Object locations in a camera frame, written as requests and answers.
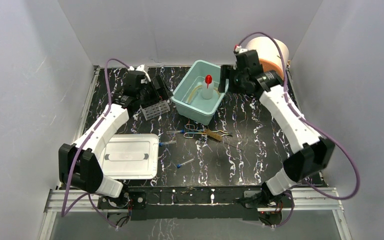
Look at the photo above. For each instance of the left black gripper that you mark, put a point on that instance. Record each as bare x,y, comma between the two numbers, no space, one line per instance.
158,88

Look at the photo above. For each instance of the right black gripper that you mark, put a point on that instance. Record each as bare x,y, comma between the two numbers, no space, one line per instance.
226,72

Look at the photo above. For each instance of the red-cap wash bottle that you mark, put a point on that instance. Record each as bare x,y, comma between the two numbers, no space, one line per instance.
207,88

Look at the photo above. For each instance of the clear test tube rack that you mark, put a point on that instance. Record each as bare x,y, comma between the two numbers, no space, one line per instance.
155,110

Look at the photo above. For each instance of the tan rubber tubing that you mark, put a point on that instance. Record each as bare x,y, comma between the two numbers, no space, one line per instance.
195,90

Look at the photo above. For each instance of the brown test tube brush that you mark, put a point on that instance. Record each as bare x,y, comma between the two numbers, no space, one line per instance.
231,141

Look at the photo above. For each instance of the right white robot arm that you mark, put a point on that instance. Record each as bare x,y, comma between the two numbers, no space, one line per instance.
310,151

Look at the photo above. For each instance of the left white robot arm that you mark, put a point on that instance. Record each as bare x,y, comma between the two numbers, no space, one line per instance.
78,162

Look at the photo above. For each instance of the light teal plastic bin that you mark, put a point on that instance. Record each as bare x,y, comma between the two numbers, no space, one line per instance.
200,110

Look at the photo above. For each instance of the round orange yellow drawer cabinet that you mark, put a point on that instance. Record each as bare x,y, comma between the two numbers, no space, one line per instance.
268,54

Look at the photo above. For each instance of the blue-cap test tube middle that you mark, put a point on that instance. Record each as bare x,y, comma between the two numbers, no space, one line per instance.
165,143

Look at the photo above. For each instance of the white bin lid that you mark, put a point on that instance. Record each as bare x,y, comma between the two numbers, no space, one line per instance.
131,157

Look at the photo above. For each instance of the blue-cap test tube lower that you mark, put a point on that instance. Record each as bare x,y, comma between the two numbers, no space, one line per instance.
184,163

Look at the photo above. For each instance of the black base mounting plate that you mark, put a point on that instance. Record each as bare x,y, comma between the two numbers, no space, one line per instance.
192,202

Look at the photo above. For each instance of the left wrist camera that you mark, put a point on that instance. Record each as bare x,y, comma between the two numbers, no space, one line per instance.
143,68

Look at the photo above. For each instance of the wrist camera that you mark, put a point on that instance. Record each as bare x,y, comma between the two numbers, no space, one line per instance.
239,50
143,68

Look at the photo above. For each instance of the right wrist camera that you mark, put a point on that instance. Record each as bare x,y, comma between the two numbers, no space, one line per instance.
239,50

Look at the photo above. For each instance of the aluminium frame rail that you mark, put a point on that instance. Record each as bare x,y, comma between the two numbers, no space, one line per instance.
78,201

